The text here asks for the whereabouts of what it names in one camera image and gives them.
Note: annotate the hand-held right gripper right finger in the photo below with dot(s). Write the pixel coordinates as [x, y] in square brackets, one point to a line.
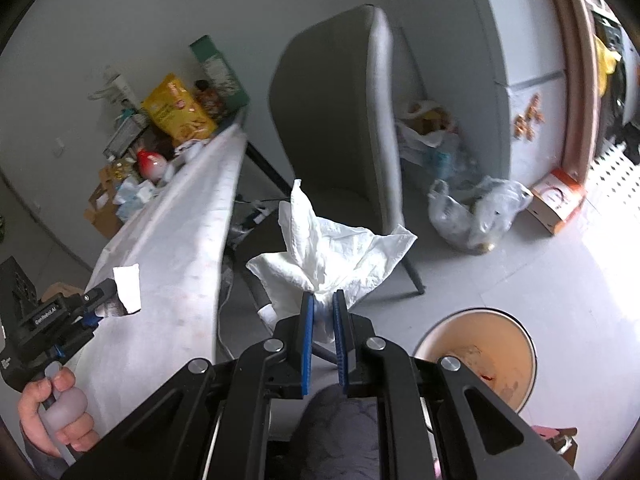
[340, 345]

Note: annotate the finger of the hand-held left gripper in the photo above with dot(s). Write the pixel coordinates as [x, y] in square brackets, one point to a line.
[100, 295]

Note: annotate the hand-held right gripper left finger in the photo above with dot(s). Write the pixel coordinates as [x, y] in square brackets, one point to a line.
[307, 345]

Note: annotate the white paper scrap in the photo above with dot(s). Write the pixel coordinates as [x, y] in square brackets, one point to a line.
[127, 285]

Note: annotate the white paper napkin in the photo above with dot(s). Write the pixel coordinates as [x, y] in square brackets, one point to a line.
[330, 250]

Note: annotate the beige round waste bin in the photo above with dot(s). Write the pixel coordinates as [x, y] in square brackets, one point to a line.
[475, 360]

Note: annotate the person's left hand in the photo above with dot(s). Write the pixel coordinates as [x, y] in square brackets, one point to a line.
[37, 420]

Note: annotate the large open cardboard box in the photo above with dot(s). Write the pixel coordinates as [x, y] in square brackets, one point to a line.
[102, 210]

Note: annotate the person's grey trouser leg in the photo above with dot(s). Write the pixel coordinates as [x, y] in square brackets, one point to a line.
[335, 435]

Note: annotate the white tablecloth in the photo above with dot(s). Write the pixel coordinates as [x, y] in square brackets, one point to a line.
[175, 240]

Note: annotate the pale blue tissue pack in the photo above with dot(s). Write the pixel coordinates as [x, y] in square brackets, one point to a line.
[135, 197]

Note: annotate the red and white bottle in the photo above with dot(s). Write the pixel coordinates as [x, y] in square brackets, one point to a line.
[150, 165]

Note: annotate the silver foil tray stack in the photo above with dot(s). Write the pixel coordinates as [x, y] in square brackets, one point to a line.
[125, 135]

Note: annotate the clear plastic bag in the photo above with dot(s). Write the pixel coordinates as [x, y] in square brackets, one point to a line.
[480, 215]

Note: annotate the yellow snack bag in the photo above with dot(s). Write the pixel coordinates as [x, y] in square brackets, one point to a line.
[180, 110]

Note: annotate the white plastic bag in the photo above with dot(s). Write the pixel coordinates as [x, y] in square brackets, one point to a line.
[425, 135]

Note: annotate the pink object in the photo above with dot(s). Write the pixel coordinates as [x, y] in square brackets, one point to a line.
[552, 440]

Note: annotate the grey upholstered chair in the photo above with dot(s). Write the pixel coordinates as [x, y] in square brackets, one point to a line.
[330, 110]

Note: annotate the green tall box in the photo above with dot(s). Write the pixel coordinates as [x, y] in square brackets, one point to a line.
[220, 70]

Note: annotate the orange and white box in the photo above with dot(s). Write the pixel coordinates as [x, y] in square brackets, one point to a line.
[557, 200]

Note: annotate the fridge magnets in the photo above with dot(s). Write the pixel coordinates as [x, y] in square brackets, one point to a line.
[529, 117]

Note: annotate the white pegboard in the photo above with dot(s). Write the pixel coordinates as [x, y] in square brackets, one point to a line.
[612, 170]

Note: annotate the white refrigerator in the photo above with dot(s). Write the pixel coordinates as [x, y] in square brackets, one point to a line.
[520, 35]

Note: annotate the yellow cloth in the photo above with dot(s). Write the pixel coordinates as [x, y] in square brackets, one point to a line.
[606, 62]

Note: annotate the brown door frame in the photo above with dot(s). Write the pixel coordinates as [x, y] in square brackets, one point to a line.
[575, 85]

